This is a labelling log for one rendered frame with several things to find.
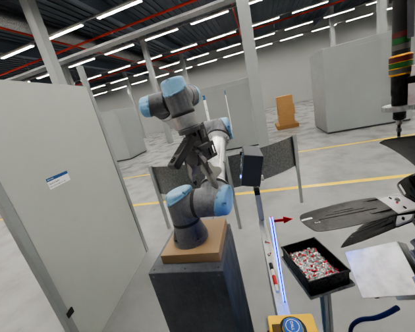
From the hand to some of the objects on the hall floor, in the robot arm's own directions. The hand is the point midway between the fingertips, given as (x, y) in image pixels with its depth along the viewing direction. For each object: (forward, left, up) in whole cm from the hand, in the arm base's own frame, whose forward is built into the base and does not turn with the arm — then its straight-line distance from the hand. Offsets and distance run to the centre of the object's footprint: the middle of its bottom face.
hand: (203, 186), depth 72 cm
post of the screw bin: (+36, +8, -131) cm, 136 cm away
